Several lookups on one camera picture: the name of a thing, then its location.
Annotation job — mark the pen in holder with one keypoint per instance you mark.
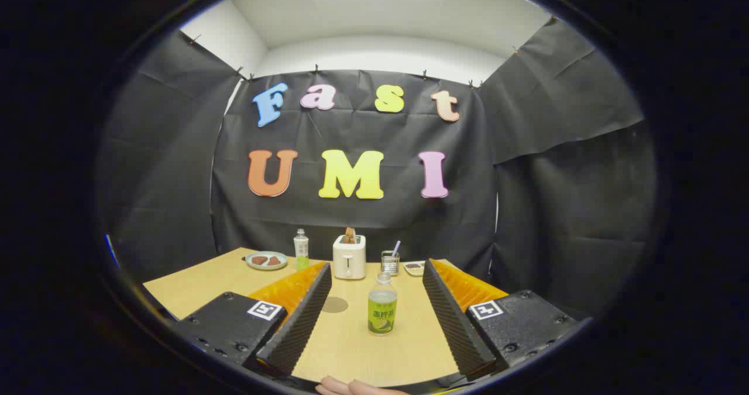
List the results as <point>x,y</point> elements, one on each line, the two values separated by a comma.
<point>396,247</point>

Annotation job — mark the brown toast slice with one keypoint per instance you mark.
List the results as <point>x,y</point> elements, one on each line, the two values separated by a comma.
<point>350,235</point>

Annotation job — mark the round brown coaster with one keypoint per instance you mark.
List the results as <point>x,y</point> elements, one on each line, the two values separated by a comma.
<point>335,305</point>

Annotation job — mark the white toaster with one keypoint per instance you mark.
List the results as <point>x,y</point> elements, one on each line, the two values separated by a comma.
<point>349,263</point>

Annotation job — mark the green label juice bottle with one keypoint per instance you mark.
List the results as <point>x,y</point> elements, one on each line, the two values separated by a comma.
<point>382,316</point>

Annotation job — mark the black backdrop cloth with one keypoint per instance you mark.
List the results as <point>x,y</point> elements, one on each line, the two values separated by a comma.
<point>363,219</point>

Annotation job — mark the slim capped green drink bottle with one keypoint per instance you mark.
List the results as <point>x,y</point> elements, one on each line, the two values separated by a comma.
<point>301,248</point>

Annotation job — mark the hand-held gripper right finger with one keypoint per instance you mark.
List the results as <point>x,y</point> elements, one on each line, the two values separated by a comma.
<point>453,325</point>

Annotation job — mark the pale green plate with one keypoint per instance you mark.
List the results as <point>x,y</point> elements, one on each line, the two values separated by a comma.
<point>266,267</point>

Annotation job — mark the wooden table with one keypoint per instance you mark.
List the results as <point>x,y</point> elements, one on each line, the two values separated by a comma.
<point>357,351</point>

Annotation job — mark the small white food tray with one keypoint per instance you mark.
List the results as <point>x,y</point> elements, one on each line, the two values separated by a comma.
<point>414,268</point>

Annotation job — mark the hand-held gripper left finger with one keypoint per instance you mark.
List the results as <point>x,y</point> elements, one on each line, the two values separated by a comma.
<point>295,325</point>

